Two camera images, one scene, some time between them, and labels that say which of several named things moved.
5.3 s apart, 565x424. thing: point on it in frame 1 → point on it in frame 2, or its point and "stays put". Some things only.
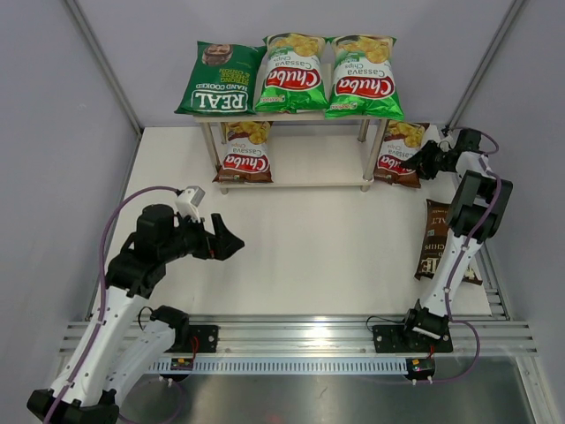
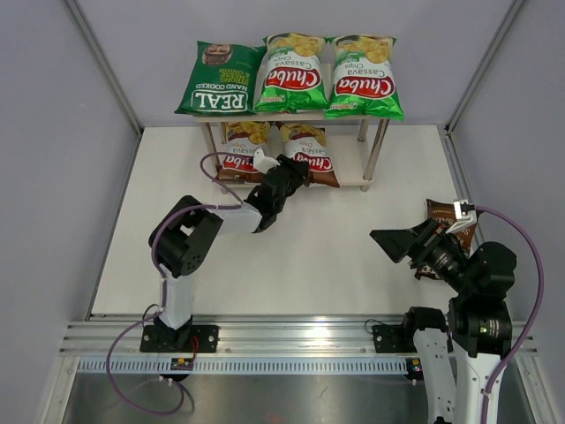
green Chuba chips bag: (363, 82) stays put
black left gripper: (219, 246) → (298, 171)
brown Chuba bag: (245, 157) stays put
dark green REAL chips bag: (222, 80) stays put
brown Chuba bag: (403, 140) → (302, 140)
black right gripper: (420, 162) → (418, 241)
